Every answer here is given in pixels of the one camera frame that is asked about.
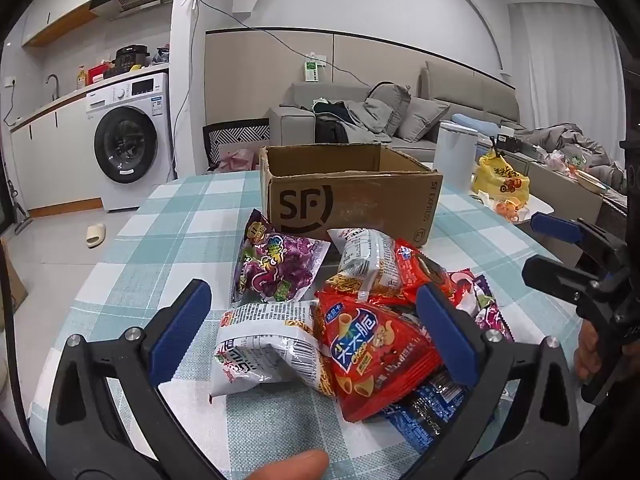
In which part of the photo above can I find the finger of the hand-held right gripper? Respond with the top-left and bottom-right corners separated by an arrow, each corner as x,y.
521,255 -> 616,311
530,211 -> 631,281

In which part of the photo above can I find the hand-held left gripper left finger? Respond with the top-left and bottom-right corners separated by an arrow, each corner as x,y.
46,279 -> 226,480

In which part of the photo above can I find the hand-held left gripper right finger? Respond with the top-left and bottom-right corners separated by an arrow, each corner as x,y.
416,282 -> 581,480

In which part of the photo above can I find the purple candy packet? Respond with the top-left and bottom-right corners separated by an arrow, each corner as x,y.
234,209 -> 331,303
447,269 -> 516,343

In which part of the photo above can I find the blue cookie packet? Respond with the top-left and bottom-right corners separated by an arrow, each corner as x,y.
380,367 -> 471,453

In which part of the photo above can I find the white noodle snack packet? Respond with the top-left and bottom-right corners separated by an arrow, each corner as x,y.
207,300 -> 336,401
327,227 -> 401,301

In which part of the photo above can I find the red cone snack packet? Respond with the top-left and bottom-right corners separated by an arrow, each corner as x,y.
312,287 -> 443,423

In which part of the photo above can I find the red cookie packet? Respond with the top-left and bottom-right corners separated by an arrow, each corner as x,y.
370,239 -> 458,306

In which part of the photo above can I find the brown cardboard box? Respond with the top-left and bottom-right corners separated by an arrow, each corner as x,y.
259,143 -> 444,248

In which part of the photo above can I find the person's right hand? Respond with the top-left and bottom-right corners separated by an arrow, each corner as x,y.
574,317 -> 613,381

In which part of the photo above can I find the person's left hand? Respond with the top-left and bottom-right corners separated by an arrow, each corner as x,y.
248,449 -> 330,480

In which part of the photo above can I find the orange snack bag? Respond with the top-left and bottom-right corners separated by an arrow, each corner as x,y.
495,197 -> 526,222

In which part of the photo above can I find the pale bowl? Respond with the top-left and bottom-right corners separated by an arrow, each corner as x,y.
577,169 -> 611,196

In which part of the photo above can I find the yellow plastic bag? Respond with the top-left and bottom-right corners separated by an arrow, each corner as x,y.
472,147 -> 531,209

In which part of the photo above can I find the grey blanket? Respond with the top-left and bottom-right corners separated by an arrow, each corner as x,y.
515,122 -> 626,193

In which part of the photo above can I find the small black device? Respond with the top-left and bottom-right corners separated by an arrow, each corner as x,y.
492,134 -> 526,156

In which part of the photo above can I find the teal checked tablecloth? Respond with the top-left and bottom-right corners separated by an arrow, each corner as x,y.
27,167 -> 586,480

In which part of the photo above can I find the white trash can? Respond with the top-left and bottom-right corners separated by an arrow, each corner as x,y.
432,121 -> 479,192

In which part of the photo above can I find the light blue pillow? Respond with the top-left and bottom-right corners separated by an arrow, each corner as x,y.
452,112 -> 501,136

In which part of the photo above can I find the white curtain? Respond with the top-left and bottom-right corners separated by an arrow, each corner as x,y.
510,2 -> 623,151

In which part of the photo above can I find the white washing machine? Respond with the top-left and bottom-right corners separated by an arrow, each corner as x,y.
84,72 -> 176,212

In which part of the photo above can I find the grey pillow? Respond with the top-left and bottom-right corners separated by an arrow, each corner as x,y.
396,96 -> 451,143
367,82 -> 412,136

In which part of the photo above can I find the pink cloth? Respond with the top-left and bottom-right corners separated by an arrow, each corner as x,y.
215,147 -> 263,173

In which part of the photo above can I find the black white patterned chair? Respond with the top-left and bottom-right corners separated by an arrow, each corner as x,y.
202,118 -> 271,173

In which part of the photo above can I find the grey jacket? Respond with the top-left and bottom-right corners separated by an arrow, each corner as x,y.
345,97 -> 396,143

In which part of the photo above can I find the grey sofa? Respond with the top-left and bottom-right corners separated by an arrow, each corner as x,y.
269,62 -> 521,163

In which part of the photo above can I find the dark clothing pile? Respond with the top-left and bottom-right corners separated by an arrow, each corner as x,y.
312,100 -> 351,145

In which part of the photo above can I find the red box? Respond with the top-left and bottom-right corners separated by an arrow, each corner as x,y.
87,62 -> 117,86

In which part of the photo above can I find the black rice cooker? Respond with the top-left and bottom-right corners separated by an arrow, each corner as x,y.
114,45 -> 151,73

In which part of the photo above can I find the white wall cabinet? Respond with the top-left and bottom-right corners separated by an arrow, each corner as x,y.
22,7 -> 98,48

